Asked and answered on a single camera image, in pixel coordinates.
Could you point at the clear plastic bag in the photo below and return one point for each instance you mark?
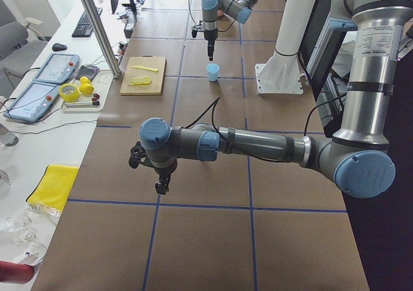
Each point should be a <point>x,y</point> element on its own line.
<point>25,237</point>

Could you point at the black computer mouse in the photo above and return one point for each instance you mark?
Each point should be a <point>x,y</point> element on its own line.
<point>57,47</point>

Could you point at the yellow cloth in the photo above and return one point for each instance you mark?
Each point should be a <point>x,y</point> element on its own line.
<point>54,187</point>

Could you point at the wooden cutting board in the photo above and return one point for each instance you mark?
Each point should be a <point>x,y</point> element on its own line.
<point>155,87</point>

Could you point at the aluminium frame post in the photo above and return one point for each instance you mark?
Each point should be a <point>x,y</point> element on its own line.
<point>102,38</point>

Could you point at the teach pendant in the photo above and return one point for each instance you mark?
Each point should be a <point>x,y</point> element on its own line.
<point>33,103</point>
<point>58,68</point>

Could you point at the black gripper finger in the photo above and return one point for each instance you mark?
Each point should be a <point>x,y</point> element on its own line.
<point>162,184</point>
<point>210,50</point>

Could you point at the yellow tape roll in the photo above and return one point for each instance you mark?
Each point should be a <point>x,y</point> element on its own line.
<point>69,93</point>

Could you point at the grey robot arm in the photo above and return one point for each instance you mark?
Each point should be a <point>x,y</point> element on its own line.
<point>239,10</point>
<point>354,158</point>

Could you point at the grey office chair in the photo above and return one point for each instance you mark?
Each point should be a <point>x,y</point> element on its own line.
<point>17,53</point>

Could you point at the white tray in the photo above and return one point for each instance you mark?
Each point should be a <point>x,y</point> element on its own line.
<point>85,104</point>

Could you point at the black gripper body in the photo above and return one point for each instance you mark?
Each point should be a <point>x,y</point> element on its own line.
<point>210,37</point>
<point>164,170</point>

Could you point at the upper teach pendant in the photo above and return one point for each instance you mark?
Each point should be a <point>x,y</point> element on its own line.
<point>58,68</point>

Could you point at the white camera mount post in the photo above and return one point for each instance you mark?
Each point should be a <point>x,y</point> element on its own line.
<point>281,74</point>

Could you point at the lower teach pendant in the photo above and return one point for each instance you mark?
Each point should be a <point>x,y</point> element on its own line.
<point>33,103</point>

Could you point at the black keyboard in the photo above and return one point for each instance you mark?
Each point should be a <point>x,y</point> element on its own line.
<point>84,27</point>

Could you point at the red bottle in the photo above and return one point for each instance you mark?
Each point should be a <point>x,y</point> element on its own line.
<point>16,273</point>

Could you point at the light blue cup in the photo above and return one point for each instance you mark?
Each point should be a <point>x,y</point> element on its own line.
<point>212,70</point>

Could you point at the dark wallet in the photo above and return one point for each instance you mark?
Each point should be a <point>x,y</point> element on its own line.
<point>88,71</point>

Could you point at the yellow plastic knife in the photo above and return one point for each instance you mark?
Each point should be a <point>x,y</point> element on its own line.
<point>145,68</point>

